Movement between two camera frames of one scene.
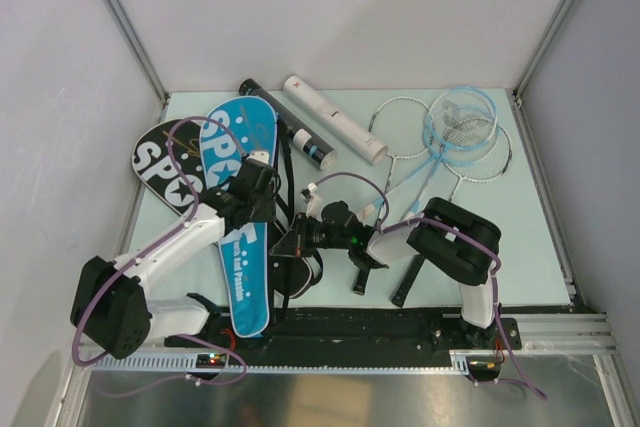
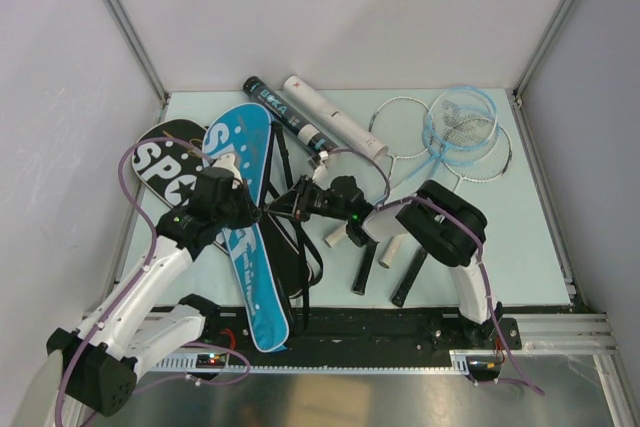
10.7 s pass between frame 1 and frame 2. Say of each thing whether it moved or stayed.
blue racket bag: moved
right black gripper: moved
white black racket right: stayed
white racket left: stayed
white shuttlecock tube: stayed
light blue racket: stayed
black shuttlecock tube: moved
